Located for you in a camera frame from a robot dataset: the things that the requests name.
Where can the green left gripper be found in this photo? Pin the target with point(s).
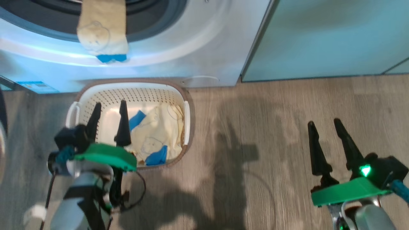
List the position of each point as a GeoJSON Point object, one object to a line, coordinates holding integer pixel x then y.
{"type": "Point", "coordinates": [108, 155]}

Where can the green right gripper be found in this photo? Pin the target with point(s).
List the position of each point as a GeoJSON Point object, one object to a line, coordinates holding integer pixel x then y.
{"type": "Point", "coordinates": [348, 191]}

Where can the yellow garment blue cuffs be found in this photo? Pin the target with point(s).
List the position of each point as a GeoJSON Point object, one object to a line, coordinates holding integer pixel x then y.
{"type": "Point", "coordinates": [102, 32]}
{"type": "Point", "coordinates": [156, 127]}

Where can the black round glass washer door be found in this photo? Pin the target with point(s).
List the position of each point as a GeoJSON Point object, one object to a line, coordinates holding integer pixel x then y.
{"type": "Point", "coordinates": [2, 134]}

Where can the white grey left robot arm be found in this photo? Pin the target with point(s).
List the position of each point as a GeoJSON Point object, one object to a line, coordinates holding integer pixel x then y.
{"type": "Point", "coordinates": [70, 204]}

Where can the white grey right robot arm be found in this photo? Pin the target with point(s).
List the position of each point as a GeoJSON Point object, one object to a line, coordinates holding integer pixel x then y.
{"type": "Point", "coordinates": [370, 217]}

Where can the light teal cabinet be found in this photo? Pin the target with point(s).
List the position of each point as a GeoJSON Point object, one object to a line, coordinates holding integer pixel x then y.
{"type": "Point", "coordinates": [319, 38]}

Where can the white front-load washing machine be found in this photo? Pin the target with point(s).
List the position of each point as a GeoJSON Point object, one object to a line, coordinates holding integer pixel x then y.
{"type": "Point", "coordinates": [191, 41]}

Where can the cream laundry basket brown rim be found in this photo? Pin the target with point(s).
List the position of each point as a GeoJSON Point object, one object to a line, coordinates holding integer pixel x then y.
{"type": "Point", "coordinates": [105, 95]}

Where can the blue energy label sticker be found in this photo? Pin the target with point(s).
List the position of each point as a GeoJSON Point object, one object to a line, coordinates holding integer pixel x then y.
{"type": "Point", "coordinates": [36, 86]}

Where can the round drain filter cover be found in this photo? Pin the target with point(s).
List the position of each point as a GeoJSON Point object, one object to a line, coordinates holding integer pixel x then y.
{"type": "Point", "coordinates": [201, 80]}

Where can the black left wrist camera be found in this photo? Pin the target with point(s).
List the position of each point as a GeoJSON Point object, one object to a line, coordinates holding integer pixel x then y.
{"type": "Point", "coordinates": [72, 137]}

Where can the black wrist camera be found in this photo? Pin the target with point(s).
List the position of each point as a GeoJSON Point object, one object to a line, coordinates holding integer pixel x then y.
{"type": "Point", "coordinates": [72, 137]}
{"type": "Point", "coordinates": [389, 169]}

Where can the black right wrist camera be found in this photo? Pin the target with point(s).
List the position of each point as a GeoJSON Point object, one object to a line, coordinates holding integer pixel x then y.
{"type": "Point", "coordinates": [389, 169]}

